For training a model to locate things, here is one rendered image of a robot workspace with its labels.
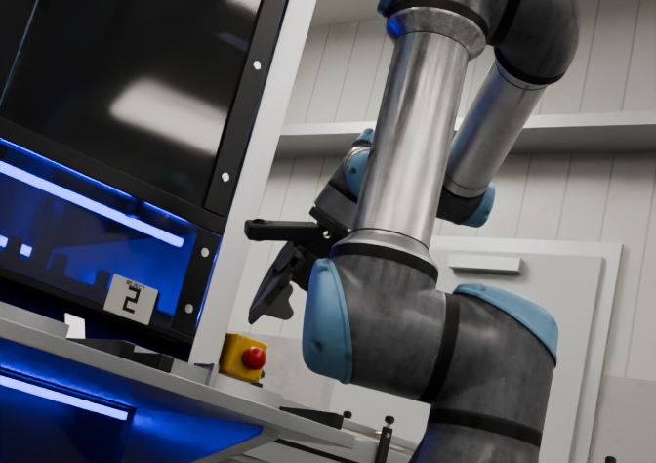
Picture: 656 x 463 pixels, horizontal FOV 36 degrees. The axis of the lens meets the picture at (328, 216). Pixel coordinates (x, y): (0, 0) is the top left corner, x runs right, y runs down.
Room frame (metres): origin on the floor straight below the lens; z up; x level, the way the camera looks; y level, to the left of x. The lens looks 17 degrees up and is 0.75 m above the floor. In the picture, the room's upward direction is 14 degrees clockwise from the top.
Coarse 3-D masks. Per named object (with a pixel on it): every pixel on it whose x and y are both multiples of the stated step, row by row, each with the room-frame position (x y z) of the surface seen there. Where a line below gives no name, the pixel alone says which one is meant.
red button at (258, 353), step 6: (252, 348) 1.75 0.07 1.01; (258, 348) 1.75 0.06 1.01; (246, 354) 1.75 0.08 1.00; (252, 354) 1.74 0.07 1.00; (258, 354) 1.75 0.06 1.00; (264, 354) 1.76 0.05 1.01; (246, 360) 1.75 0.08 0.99; (252, 360) 1.75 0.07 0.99; (258, 360) 1.75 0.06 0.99; (264, 360) 1.76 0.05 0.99; (246, 366) 1.76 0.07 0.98; (252, 366) 1.75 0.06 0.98; (258, 366) 1.75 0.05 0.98
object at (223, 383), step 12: (180, 360) 1.37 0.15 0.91; (180, 372) 1.38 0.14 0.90; (192, 372) 1.39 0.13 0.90; (204, 372) 1.40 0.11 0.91; (204, 384) 1.40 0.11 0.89; (216, 384) 1.41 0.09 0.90; (228, 384) 1.42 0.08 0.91; (240, 384) 1.44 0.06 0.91; (240, 396) 1.44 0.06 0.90; (252, 396) 1.45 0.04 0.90; (264, 396) 1.46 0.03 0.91; (276, 396) 1.48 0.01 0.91; (276, 408) 1.48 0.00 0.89
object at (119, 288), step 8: (112, 280) 1.60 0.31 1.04; (120, 280) 1.61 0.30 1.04; (128, 280) 1.62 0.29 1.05; (112, 288) 1.60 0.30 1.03; (120, 288) 1.61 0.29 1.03; (128, 288) 1.62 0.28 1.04; (144, 288) 1.64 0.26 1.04; (152, 288) 1.65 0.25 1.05; (112, 296) 1.61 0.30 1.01; (120, 296) 1.61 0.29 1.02; (128, 296) 1.62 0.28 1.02; (144, 296) 1.64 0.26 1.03; (152, 296) 1.65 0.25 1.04; (104, 304) 1.60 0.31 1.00; (112, 304) 1.61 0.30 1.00; (120, 304) 1.62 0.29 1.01; (128, 304) 1.62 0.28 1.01; (136, 304) 1.63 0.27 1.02; (144, 304) 1.64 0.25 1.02; (152, 304) 1.65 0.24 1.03; (112, 312) 1.61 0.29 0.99; (120, 312) 1.62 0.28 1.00; (128, 312) 1.63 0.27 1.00; (136, 312) 1.63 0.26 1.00; (144, 312) 1.64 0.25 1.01; (136, 320) 1.64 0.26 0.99; (144, 320) 1.65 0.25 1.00
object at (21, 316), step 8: (0, 304) 1.23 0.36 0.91; (8, 304) 1.24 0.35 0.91; (0, 312) 1.24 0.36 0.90; (8, 312) 1.24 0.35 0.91; (16, 312) 1.25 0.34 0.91; (24, 312) 1.25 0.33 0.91; (16, 320) 1.25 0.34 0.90; (24, 320) 1.26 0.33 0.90; (32, 320) 1.26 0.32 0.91; (40, 320) 1.27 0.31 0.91; (48, 320) 1.27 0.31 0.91; (56, 320) 1.28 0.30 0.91; (40, 328) 1.27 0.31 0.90; (48, 328) 1.28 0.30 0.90; (56, 328) 1.28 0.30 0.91; (64, 328) 1.29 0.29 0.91; (64, 336) 1.29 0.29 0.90
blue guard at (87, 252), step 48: (0, 144) 1.46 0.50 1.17; (0, 192) 1.47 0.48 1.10; (48, 192) 1.51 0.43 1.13; (96, 192) 1.56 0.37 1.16; (0, 240) 1.48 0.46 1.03; (48, 240) 1.53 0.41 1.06; (96, 240) 1.57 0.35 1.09; (144, 240) 1.62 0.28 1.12; (192, 240) 1.68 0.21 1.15; (96, 288) 1.59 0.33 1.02; (192, 336) 1.71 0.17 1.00
